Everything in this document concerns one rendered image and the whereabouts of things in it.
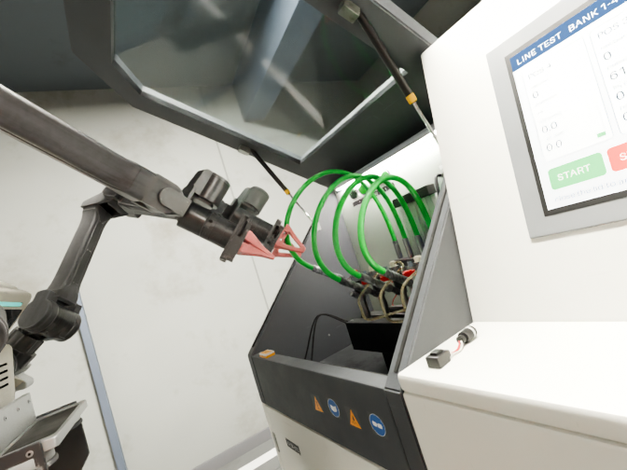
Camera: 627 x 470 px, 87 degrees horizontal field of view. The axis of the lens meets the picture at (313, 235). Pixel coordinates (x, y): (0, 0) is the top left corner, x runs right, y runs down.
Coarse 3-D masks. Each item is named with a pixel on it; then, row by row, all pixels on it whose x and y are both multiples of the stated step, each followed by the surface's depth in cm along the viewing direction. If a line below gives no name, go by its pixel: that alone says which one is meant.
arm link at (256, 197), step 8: (248, 192) 88; (256, 192) 87; (264, 192) 88; (232, 200) 87; (240, 200) 88; (248, 200) 86; (256, 200) 86; (264, 200) 88; (224, 208) 84; (232, 208) 87; (256, 208) 86; (224, 216) 85
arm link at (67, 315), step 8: (64, 312) 81; (72, 312) 84; (56, 320) 79; (64, 320) 81; (72, 320) 83; (48, 328) 78; (56, 328) 79; (64, 328) 81; (32, 336) 79; (40, 336) 81; (48, 336) 80; (56, 336) 80; (64, 336) 82
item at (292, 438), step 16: (272, 416) 101; (272, 432) 105; (288, 432) 93; (304, 432) 84; (288, 448) 96; (304, 448) 86; (320, 448) 78; (336, 448) 72; (288, 464) 99; (304, 464) 89; (320, 464) 80; (336, 464) 74; (352, 464) 68; (368, 464) 63
